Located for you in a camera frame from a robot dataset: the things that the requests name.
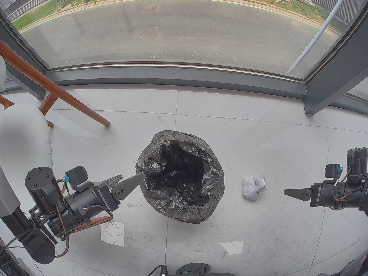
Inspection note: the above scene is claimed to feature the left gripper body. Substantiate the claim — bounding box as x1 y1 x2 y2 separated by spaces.
67 183 121 222

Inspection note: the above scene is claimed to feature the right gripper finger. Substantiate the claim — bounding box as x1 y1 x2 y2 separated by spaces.
283 187 313 202

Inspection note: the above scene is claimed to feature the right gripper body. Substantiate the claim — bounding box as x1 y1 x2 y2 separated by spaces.
310 182 347 209

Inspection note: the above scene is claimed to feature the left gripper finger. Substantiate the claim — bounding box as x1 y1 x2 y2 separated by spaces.
102 174 125 188
110 172 146 208

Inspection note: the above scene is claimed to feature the black plastic bag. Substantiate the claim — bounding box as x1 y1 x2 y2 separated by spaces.
135 130 225 225

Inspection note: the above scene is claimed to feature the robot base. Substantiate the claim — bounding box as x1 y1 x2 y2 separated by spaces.
175 262 239 276

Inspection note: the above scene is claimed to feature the crumpled white paper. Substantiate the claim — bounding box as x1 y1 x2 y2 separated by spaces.
242 174 267 201

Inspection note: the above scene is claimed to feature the white chair with wooden legs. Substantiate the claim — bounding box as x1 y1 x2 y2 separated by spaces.
0 40 113 235

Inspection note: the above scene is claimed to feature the window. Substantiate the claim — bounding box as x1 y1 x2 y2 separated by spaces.
0 0 368 116

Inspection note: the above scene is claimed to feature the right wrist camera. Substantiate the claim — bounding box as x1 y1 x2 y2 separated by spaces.
324 163 342 185

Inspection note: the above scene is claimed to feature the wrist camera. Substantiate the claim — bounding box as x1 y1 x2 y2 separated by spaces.
64 165 95 193
324 163 342 185

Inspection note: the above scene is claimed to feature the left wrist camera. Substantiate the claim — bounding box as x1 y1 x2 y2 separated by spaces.
64 165 95 193

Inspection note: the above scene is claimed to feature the black cable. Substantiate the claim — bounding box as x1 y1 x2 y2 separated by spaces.
0 236 21 258
148 264 169 276
53 204 71 259

